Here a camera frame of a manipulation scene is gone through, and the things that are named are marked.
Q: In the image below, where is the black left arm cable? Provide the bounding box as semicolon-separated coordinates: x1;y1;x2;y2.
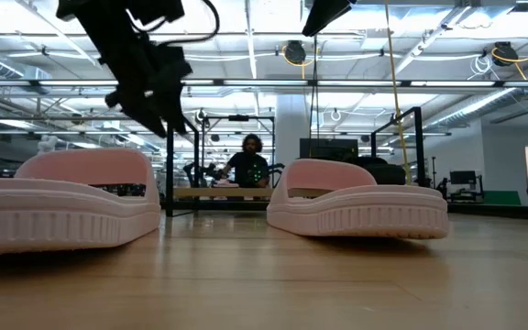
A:
126;0;222;48

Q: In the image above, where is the person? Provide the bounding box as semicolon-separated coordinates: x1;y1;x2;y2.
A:
220;133;272;189

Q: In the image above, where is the black perforated computer box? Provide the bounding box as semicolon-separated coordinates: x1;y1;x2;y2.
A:
299;137;360;161

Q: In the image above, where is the black background monitor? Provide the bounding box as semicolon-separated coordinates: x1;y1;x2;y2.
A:
449;170;479;187

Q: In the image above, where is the black aluminium table frame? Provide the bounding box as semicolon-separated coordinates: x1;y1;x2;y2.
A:
446;203;528;223

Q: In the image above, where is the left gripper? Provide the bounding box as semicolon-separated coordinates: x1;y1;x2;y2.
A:
104;43;194;138

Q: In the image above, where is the yellow cable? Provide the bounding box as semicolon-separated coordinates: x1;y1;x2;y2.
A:
383;0;413;185

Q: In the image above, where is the green panel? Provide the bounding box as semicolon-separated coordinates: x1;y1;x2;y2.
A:
482;189;523;206

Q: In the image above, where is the wooden shelf black metal frame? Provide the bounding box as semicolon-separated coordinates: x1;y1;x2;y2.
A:
165;105;426;218

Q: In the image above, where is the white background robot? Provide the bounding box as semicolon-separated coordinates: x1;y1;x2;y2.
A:
37;135;61;155

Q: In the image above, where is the pink slide sandal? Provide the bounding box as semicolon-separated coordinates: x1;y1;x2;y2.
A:
266;158;451;240
0;147;162;257

